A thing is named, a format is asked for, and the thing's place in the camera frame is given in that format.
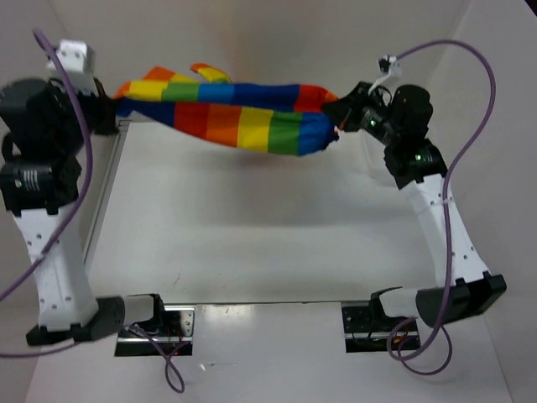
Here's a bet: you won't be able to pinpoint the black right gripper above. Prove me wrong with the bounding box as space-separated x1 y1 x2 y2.
322 81 401 146

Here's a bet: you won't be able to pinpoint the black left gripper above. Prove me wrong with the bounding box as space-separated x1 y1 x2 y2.
55 74 122 149

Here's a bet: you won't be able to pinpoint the rainbow striped shorts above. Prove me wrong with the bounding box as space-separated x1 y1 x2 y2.
114 63 339 156

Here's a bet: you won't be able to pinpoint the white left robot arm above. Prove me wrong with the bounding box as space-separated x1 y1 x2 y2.
1 78 168 347

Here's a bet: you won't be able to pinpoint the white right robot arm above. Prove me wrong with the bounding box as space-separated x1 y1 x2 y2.
321 82 507 330

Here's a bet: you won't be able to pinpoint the aluminium table edge rail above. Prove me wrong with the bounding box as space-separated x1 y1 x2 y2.
77 118 131 271

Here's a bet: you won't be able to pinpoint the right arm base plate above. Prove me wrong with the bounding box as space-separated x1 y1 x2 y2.
341 301 421 353

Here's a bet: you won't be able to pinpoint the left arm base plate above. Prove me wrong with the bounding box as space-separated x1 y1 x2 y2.
114 304 196 358

